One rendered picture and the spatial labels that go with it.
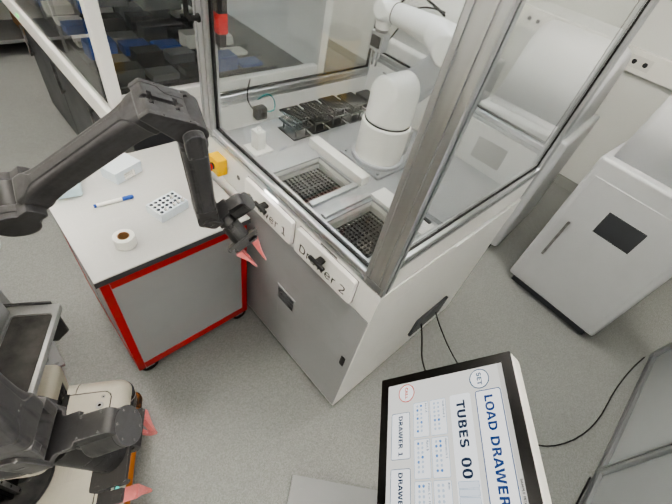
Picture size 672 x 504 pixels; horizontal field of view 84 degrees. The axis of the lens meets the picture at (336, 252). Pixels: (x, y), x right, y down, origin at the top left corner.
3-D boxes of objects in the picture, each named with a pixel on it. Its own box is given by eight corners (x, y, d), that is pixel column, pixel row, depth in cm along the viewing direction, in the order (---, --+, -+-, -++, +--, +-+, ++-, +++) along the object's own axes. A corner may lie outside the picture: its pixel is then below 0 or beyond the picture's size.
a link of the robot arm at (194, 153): (162, 91, 68) (178, 140, 66) (194, 87, 70) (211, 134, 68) (191, 203, 107) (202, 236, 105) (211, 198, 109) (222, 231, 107)
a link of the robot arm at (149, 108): (146, 55, 60) (162, 103, 58) (202, 98, 73) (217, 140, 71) (-29, 186, 71) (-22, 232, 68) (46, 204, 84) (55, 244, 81)
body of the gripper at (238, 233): (232, 250, 117) (216, 231, 115) (258, 231, 117) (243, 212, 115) (231, 255, 111) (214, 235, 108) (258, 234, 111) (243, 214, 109)
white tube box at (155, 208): (162, 223, 139) (161, 215, 136) (147, 212, 141) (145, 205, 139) (189, 207, 147) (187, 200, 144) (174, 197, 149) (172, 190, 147)
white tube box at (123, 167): (117, 185, 148) (114, 174, 145) (101, 176, 150) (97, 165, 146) (143, 171, 157) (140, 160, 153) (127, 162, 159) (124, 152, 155)
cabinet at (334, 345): (330, 414, 178) (371, 327, 120) (216, 274, 220) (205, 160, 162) (444, 314, 230) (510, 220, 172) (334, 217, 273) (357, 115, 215)
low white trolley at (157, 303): (142, 382, 172) (93, 283, 117) (90, 293, 198) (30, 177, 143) (249, 319, 204) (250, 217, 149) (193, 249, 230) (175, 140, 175)
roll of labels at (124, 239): (131, 233, 133) (128, 225, 130) (140, 245, 131) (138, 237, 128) (110, 242, 129) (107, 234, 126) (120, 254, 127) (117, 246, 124)
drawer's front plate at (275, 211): (289, 245, 135) (291, 223, 127) (244, 200, 147) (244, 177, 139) (293, 243, 136) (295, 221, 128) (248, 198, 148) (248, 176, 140)
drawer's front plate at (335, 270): (347, 304, 122) (354, 284, 114) (293, 249, 134) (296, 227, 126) (351, 301, 123) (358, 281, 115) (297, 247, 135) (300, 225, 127)
